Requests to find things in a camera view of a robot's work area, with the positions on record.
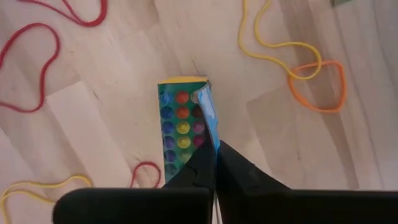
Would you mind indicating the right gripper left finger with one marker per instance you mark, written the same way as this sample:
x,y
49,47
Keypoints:
x,y
140,205

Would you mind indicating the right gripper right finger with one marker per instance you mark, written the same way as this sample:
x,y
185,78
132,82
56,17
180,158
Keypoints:
x,y
280,207

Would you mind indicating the red rubber band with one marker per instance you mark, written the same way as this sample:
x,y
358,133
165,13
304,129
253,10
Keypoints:
x,y
146,163
58,46
104,11

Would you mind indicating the crayon box with flap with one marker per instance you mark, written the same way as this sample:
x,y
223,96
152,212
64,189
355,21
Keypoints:
x,y
183,124

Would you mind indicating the yellow rubber band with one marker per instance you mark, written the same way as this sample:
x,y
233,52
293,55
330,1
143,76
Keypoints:
x,y
79,177
280,46

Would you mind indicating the orange rubber band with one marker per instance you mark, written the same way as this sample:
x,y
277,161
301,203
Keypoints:
x,y
343,87

